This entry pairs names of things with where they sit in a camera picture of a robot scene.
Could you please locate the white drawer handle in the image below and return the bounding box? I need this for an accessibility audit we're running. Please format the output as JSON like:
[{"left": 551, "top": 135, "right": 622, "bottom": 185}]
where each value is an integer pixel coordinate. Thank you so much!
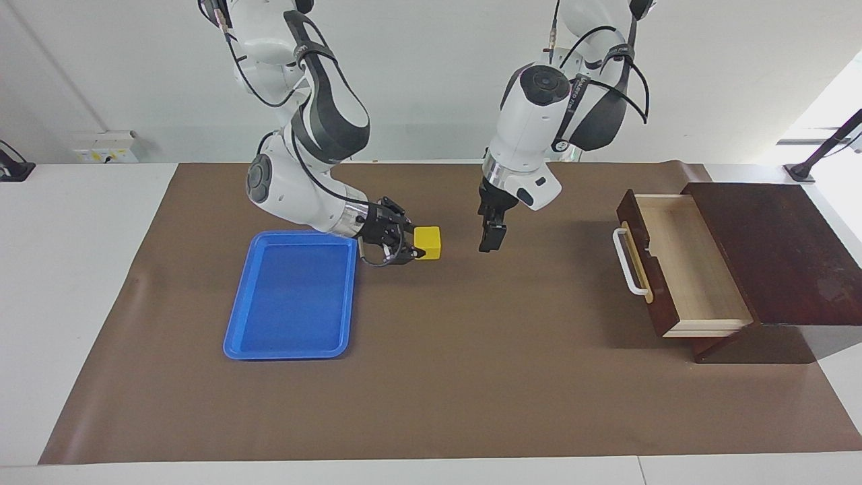
[{"left": 611, "top": 228, "right": 651, "bottom": 297}]

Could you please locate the black camera stand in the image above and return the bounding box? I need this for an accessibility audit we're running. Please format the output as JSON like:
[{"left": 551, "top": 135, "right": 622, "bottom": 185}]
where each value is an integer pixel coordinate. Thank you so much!
[{"left": 785, "top": 108, "right": 862, "bottom": 184}]

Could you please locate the white wall power outlet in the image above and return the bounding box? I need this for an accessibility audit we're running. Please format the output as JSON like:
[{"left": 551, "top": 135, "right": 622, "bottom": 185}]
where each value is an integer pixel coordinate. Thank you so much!
[{"left": 73, "top": 131, "right": 139, "bottom": 164}]

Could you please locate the yellow cube block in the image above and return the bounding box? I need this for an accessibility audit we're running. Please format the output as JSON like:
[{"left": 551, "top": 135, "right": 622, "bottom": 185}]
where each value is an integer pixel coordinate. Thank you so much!
[{"left": 413, "top": 226, "right": 442, "bottom": 261}]

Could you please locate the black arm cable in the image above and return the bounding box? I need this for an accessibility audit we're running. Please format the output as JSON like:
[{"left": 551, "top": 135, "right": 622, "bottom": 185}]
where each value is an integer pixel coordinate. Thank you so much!
[
  {"left": 197, "top": 0, "right": 408, "bottom": 268},
  {"left": 545, "top": 0, "right": 651, "bottom": 152}
]

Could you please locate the dark wooden cabinet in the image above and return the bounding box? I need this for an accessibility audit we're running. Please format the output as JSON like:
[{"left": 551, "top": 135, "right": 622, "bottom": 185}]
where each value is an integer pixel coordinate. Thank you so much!
[{"left": 680, "top": 182, "right": 862, "bottom": 364}]

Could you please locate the brown paper table mat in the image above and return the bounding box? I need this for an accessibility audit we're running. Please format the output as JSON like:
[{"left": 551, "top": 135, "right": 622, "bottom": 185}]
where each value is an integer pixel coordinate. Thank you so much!
[{"left": 38, "top": 160, "right": 862, "bottom": 465}]

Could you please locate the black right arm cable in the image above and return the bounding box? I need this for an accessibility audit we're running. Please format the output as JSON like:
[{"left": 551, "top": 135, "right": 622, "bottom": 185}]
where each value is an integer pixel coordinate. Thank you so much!
[{"left": 197, "top": 0, "right": 408, "bottom": 268}]

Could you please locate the blue plastic tray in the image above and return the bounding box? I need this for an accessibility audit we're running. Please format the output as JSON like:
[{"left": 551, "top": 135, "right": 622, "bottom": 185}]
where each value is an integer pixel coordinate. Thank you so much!
[{"left": 223, "top": 230, "right": 358, "bottom": 361}]

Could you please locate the wooden drawer dark front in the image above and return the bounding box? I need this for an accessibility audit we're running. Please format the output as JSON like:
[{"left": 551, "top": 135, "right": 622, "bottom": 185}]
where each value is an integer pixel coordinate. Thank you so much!
[{"left": 611, "top": 189, "right": 755, "bottom": 339}]

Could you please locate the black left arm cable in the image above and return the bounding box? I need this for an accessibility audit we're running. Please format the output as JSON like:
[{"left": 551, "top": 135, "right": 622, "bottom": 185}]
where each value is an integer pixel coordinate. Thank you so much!
[{"left": 545, "top": 0, "right": 651, "bottom": 152}]

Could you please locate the black table clamp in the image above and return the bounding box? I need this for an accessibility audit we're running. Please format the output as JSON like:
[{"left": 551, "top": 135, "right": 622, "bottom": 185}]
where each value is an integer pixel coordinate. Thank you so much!
[{"left": 0, "top": 139, "right": 36, "bottom": 183}]

